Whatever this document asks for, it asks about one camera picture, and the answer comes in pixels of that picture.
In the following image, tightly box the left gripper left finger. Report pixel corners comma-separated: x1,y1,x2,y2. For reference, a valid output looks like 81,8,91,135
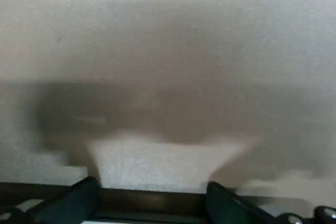
0,175,102,224

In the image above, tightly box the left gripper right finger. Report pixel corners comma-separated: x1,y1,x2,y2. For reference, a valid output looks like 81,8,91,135
206,181,336,224

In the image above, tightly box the grey laptop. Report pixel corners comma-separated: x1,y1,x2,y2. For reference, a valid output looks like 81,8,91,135
0,181,318,224

